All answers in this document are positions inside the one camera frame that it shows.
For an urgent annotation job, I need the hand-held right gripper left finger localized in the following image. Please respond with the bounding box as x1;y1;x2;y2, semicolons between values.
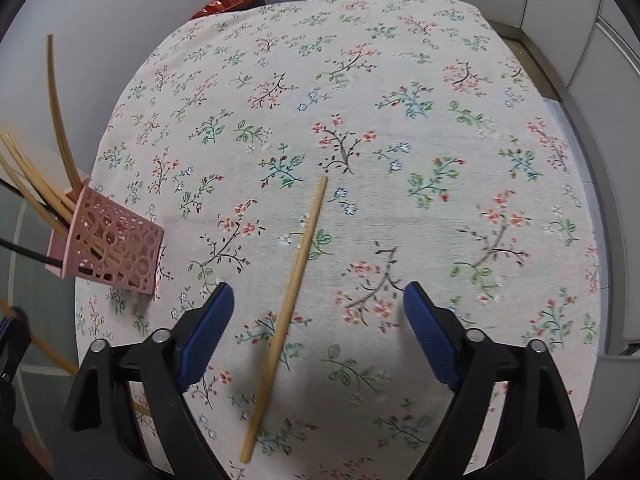
52;281;236;480

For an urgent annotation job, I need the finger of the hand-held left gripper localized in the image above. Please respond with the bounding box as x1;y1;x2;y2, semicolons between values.
0;305;32;411

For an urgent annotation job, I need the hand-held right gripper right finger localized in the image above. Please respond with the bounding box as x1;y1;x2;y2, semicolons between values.
402;281;586;480

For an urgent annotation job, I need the pale single bamboo chopstick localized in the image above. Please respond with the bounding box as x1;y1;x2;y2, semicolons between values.
0;299;152;417
240;175;330;465

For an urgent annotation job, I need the thin black pen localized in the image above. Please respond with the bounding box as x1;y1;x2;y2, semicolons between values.
0;238;64;265

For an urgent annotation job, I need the pink perforated utensil holder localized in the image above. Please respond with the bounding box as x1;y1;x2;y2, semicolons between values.
45;185;166;295

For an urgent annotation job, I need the bundle of bamboo chopsticks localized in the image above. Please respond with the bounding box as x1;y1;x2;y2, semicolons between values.
0;130;126;266

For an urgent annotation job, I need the long brown chopstick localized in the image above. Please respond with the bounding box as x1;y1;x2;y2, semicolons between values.
46;34;84;196

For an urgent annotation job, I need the floral tablecloth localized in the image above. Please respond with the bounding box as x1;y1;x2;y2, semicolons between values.
74;0;601;480

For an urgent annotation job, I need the red-lined trash bin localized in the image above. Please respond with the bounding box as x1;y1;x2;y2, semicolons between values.
190;0;266;21

